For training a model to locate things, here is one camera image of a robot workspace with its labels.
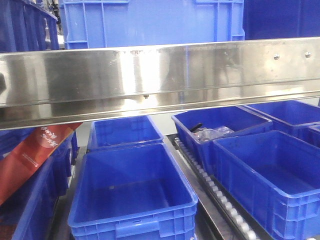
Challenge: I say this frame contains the large blue upper-shelf bin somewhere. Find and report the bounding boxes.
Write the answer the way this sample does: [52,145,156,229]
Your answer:
[59,0,245,49]

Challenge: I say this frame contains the rear middle blue bin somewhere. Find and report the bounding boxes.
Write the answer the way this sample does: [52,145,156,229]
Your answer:
[87,115,164,152]

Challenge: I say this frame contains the blue bin with plastic bags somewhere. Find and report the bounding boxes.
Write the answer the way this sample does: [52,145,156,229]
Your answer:
[171,106,273,175]

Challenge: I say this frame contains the clear plastic bag parts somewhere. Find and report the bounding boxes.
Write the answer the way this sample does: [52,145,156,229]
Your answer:
[190,123,235,144]

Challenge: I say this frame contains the lower middle blue bin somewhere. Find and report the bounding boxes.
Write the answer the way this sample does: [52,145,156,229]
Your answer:
[68,143,198,240]

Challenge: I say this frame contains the lower right blue bin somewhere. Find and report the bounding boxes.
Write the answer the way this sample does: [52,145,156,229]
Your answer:
[213,131,320,240]

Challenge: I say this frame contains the white roller track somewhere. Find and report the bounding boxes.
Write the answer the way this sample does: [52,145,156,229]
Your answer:
[174,137,259,240]

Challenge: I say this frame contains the far right rear blue bin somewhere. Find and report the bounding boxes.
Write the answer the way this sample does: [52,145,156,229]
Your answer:
[244,100,320,147]

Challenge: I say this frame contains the dark blue upper-right bin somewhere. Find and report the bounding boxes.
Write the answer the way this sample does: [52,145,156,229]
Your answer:
[243,0,320,40]

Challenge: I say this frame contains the red cardboard box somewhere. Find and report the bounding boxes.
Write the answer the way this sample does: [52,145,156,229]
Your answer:
[0,122,81,204]

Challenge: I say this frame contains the dark blue upper-left bin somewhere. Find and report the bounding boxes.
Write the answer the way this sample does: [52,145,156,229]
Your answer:
[0,0,60,53]

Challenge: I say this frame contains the stainless steel shelf rail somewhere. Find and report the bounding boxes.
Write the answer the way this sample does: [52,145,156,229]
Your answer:
[0,37,320,130]

